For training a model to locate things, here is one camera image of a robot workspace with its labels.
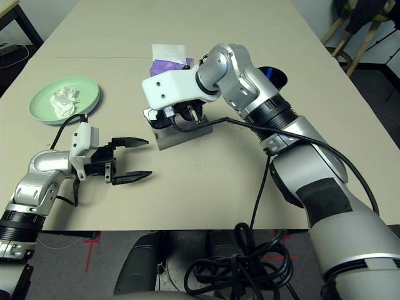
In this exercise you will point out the white tissue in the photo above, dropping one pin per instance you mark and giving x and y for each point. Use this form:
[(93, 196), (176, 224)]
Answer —
[(64, 101)]

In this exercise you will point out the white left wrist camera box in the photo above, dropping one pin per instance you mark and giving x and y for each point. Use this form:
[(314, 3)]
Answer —
[(82, 137)]

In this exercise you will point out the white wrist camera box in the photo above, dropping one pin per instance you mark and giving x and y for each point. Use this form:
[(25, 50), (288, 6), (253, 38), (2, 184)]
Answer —
[(82, 137), (175, 87)]

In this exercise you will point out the green plastic plate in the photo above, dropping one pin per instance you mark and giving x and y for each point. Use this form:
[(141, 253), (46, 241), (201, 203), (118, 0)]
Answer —
[(43, 103)]

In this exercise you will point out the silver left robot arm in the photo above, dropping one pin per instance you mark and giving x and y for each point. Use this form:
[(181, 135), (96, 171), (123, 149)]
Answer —
[(43, 162)]

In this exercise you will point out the grey glasses case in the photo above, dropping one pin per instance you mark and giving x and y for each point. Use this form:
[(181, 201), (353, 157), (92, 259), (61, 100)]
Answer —
[(184, 139)]

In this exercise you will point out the beige side table black legs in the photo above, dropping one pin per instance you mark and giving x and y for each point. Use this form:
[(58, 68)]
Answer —
[(29, 29)]

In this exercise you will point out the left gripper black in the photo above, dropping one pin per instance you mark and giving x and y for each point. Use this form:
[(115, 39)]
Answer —
[(100, 159)]

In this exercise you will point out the yellow-green stool cushion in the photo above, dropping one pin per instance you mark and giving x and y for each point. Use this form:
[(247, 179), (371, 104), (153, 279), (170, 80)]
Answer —
[(382, 17)]

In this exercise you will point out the dark grey robot left leg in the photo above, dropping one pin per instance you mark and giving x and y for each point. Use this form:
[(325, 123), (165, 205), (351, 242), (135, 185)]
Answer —
[(140, 265)]

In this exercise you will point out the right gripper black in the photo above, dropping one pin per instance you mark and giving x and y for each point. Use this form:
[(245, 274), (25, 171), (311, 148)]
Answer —
[(187, 111)]

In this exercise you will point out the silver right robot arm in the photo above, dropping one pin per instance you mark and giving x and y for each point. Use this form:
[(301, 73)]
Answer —
[(237, 68)]

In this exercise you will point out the black plastic cup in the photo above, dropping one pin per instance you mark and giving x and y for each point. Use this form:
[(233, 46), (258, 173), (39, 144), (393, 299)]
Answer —
[(278, 79)]

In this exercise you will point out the wooden stool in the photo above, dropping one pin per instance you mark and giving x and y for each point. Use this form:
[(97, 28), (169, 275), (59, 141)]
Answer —
[(359, 53)]

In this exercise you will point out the purple tissue pack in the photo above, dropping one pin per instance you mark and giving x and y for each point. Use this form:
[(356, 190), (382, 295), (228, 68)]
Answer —
[(162, 67)]

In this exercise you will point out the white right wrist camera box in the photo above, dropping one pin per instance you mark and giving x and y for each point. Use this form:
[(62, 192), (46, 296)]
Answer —
[(175, 87)]

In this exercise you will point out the white marker with blue cap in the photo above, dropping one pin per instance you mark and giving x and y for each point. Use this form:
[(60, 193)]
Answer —
[(268, 72)]

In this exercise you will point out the grey power adapter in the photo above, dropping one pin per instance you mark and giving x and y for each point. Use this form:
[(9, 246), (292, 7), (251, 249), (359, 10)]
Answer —
[(6, 48)]

